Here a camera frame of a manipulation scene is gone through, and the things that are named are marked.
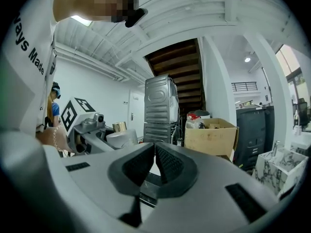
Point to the rectangular ceiling light panel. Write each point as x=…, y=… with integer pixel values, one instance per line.
x=81, y=20

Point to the person's head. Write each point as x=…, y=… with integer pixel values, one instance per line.
x=97, y=1

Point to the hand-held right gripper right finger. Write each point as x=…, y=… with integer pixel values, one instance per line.
x=175, y=169

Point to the marble sink counter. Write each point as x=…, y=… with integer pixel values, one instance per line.
x=286, y=169

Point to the window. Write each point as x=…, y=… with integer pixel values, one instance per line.
x=291, y=64

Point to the open cardboard box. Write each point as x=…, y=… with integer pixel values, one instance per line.
x=209, y=137

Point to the chrome faucet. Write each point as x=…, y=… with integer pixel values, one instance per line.
x=275, y=149

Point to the large grey washing machine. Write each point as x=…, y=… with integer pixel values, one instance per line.
x=159, y=101

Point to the black balcony railing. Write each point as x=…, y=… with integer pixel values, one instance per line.
x=244, y=86

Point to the white bucket with red bag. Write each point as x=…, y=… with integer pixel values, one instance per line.
x=198, y=116

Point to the white door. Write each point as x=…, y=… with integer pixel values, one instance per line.
x=136, y=113

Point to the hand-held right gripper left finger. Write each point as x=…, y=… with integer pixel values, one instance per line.
x=136, y=165

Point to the black cabinet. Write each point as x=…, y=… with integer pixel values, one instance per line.
x=252, y=135

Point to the black office chair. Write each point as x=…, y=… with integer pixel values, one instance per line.
x=302, y=111

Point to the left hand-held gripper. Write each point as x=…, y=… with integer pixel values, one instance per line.
x=73, y=115

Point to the black head-worn camera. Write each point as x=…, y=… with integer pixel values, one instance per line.
x=136, y=17

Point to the person's left forearm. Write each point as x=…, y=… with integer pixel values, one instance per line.
x=48, y=138

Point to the round ceiling lamp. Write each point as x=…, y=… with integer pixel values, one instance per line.
x=247, y=59

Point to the white bottle with gold cap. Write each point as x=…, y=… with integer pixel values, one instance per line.
x=124, y=136

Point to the dark wooden staircase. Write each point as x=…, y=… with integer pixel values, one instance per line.
x=179, y=64

